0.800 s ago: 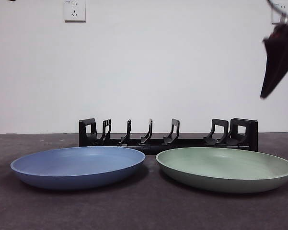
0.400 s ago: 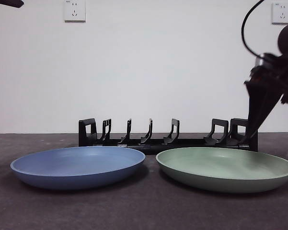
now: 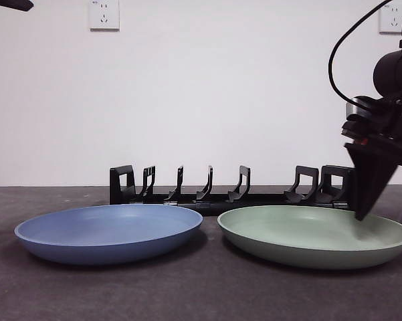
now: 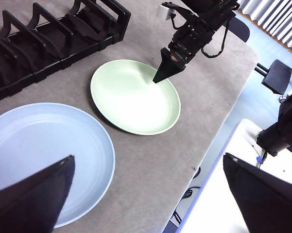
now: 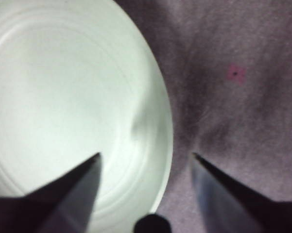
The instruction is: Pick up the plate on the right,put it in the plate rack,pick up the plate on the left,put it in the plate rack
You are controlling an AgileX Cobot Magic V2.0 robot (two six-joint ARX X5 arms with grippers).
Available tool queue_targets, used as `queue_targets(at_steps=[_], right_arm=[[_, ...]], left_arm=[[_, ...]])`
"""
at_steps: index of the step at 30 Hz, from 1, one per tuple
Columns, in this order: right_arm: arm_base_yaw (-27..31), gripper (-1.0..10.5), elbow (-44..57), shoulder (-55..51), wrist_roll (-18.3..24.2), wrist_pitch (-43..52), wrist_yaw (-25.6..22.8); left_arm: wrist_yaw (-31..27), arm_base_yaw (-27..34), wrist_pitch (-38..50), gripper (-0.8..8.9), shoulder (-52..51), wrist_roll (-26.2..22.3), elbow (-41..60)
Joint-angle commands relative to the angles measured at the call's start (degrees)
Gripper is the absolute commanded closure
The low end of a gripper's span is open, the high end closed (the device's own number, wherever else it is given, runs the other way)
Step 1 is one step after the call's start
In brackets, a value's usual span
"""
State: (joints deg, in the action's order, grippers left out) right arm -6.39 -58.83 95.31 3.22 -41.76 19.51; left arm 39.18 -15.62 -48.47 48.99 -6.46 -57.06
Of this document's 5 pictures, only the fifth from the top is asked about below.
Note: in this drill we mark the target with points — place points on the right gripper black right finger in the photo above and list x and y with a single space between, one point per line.
233 208

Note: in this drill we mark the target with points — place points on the pale green round plate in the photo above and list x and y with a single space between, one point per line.
63 85

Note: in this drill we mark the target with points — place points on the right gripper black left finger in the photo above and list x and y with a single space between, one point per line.
51 208

